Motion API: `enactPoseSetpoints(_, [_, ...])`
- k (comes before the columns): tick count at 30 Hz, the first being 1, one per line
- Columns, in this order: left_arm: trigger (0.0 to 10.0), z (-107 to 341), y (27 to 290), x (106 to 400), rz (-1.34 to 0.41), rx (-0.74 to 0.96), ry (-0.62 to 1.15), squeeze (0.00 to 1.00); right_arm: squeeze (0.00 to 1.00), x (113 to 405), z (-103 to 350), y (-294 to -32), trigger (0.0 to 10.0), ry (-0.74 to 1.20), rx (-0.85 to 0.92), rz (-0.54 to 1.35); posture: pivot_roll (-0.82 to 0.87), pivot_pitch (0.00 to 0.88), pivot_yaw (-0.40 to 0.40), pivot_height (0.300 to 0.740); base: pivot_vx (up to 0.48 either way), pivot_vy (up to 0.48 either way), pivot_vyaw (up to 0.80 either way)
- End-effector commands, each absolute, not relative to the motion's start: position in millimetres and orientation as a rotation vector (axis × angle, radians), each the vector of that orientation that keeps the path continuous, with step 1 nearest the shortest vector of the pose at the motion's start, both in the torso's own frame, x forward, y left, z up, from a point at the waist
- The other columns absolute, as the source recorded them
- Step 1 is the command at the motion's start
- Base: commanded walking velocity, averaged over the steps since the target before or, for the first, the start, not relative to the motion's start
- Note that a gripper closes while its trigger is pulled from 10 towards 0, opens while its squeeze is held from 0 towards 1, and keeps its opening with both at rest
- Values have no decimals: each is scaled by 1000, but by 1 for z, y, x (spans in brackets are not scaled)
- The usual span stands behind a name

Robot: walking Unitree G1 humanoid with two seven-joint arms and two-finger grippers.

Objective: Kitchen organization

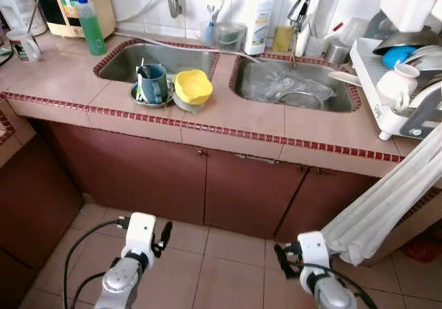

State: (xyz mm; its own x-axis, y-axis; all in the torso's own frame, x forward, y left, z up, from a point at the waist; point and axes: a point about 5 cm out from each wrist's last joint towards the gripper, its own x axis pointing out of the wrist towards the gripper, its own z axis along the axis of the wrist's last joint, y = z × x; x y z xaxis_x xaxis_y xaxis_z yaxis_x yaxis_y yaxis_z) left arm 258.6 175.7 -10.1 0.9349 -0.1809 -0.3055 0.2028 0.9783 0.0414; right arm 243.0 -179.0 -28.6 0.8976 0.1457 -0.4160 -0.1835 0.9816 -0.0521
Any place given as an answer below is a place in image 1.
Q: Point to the beige water ioniser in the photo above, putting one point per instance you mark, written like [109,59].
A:
[102,5]

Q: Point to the round steel plate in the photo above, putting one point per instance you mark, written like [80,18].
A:
[138,100]

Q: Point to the blue bowl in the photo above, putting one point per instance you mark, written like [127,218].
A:
[397,57]

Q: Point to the white cutlery holder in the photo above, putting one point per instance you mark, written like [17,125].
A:
[407,5]

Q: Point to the white detergent bottle yellow cap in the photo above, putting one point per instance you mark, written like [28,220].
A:
[259,25]

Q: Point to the green soap bottle blue pump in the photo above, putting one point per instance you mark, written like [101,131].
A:
[92,32]

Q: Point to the white ceramic jug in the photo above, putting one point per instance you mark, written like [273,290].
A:
[397,84]

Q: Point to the white plastic ladle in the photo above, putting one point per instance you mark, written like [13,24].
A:
[344,78]

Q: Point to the dark red cabinet door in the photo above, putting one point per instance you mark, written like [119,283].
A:
[131,174]
[311,205]
[252,195]

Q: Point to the steel kitchen faucet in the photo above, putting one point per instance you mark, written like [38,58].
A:
[302,15]

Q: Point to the steel sink basin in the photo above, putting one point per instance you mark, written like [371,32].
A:
[183,57]
[343,91]

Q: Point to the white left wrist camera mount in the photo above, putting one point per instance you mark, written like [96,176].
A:
[140,233]

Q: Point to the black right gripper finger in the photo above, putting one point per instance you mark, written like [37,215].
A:
[280,260]

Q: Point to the large white plastic jar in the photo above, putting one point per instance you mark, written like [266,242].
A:
[17,8]

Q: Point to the teal blue mug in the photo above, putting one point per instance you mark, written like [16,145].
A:
[153,84]

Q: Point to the yellow plastic bowl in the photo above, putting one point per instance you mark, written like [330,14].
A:
[193,86]

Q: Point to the clear plastic bowl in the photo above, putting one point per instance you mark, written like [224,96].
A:
[185,107]

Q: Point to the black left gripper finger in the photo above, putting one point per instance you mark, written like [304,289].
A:
[166,234]

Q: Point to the clear plastic bag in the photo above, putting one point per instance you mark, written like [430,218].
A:
[293,84]

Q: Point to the white dish rack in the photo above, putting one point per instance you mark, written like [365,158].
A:
[387,119]

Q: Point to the plain yellow sponge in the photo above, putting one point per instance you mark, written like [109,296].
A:
[282,39]

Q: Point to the small steel cup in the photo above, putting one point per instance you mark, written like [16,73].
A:
[337,53]

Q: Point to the large steel bowl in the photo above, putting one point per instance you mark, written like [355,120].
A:
[407,39]

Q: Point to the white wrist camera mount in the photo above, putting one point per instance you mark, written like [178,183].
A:
[314,250]
[140,233]

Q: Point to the red plastic item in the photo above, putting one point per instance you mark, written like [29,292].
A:
[421,249]

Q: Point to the clear toothbrush cup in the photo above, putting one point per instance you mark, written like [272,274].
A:
[209,34]

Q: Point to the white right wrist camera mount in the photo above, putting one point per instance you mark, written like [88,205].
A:
[314,250]

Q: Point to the white printed mug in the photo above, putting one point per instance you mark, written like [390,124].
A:
[24,46]

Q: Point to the steel strainer bowl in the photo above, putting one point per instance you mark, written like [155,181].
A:
[298,101]

